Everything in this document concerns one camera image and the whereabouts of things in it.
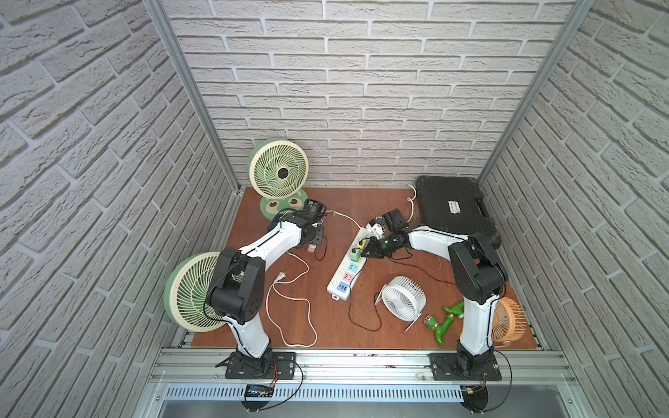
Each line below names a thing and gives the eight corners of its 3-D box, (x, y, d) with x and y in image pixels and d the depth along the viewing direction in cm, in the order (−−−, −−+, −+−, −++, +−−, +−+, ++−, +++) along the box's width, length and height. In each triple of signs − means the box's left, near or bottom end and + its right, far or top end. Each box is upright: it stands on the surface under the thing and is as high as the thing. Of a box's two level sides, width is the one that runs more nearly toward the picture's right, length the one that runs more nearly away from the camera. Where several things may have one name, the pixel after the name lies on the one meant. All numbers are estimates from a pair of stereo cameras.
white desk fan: (375, 304, 87) (380, 289, 77) (391, 285, 91) (397, 269, 81) (407, 331, 82) (417, 319, 71) (422, 310, 86) (433, 296, 76)
